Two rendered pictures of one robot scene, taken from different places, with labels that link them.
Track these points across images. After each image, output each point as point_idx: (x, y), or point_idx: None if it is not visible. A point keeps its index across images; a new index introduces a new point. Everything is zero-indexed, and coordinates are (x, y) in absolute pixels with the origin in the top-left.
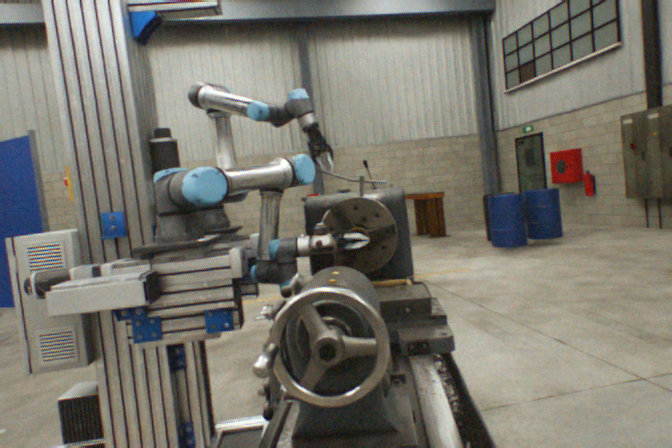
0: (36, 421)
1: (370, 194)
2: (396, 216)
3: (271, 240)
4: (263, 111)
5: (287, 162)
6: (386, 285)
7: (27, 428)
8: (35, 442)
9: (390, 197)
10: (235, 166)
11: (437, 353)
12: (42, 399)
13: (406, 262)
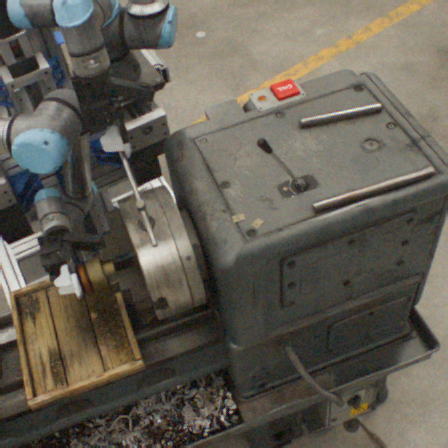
0: (223, 43)
1: (205, 215)
2: (217, 279)
3: (42, 189)
4: (16, 22)
5: (5, 138)
6: (129, 339)
7: (211, 47)
8: (193, 73)
9: (212, 251)
10: (143, 1)
11: (202, 428)
12: (260, 10)
13: (228, 330)
